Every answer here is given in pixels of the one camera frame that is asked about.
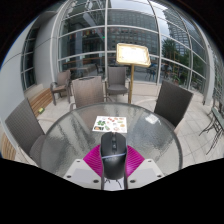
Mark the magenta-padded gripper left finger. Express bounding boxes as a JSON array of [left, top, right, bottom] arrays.
[[64, 144, 103, 191]]

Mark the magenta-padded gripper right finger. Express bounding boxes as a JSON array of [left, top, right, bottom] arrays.
[[124, 145, 165, 190]]

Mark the black computer mouse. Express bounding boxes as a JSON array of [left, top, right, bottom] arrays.
[[99, 131, 129, 182]]

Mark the colourful printed menu card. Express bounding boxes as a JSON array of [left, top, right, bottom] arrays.
[[92, 115, 128, 134]]

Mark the brown wicker chair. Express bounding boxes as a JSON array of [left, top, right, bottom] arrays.
[[153, 79, 194, 134], [49, 69, 73, 106], [104, 65, 131, 103], [68, 75, 108, 113], [4, 98, 48, 168]]

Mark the dark metal folding table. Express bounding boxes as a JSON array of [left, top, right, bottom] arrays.
[[199, 96, 224, 156]]

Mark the gold framed menu stand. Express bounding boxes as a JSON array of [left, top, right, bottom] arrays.
[[115, 42, 152, 105]]

